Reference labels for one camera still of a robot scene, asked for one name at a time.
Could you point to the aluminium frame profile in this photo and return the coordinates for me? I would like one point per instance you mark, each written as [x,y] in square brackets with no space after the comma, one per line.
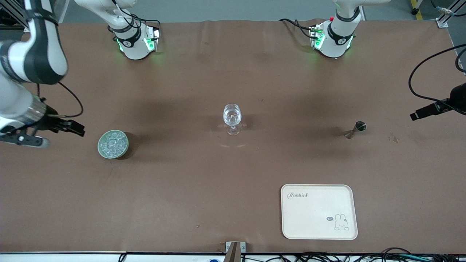
[442,22]
[11,12]

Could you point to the shiny metal jigger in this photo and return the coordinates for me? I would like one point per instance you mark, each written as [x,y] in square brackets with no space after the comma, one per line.
[359,126]

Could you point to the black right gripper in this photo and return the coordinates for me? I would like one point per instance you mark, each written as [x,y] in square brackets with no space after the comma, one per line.
[52,123]

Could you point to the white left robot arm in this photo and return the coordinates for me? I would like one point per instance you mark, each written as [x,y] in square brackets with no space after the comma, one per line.
[336,36]

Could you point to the brown table mat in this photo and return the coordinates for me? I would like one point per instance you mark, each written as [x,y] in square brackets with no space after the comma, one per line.
[182,182]

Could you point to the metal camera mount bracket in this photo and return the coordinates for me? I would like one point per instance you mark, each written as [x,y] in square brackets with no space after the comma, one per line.
[235,249]

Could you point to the clear wine glass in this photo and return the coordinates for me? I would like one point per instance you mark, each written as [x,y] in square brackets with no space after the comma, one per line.
[232,113]

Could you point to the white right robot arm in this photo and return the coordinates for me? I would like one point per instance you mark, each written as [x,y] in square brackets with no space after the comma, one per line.
[43,47]

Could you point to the cream rabbit print tray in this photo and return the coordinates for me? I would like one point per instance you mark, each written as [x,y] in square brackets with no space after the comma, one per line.
[313,218]

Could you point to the green round bowl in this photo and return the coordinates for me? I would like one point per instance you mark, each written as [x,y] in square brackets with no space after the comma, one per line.
[113,157]

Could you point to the pile of clear ice cubes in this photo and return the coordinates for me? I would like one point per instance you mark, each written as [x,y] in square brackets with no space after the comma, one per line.
[113,143]

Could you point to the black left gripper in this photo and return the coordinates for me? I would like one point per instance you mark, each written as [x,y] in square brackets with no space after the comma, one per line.
[458,95]

